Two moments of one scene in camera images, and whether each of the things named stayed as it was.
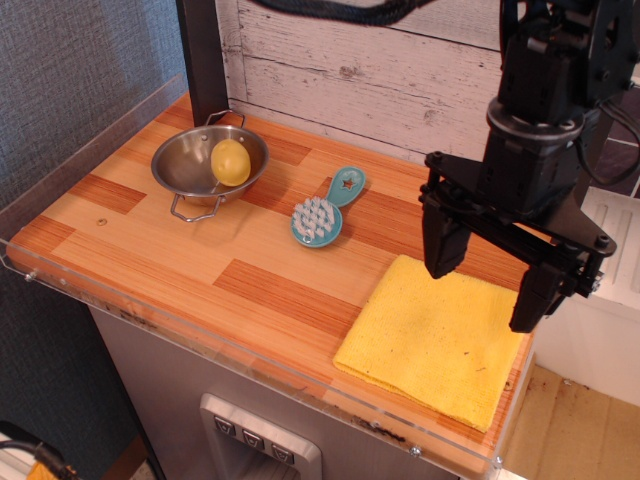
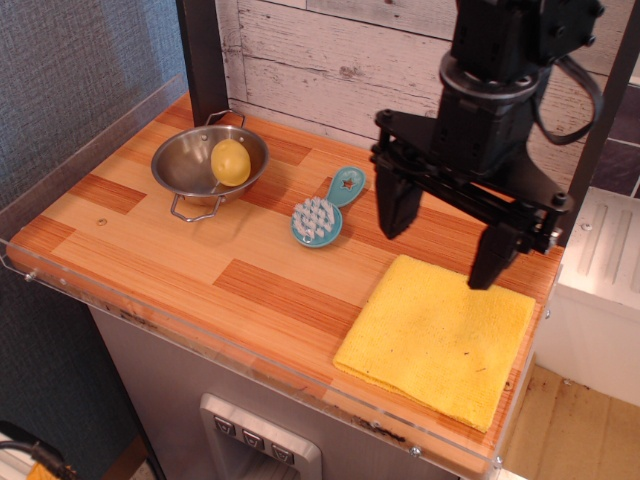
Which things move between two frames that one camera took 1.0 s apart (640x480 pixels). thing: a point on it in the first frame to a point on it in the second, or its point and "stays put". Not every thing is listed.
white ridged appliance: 594,340 stays put
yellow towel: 445,342 stays put
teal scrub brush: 317,222 stays put
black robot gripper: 525,191 to 474,154
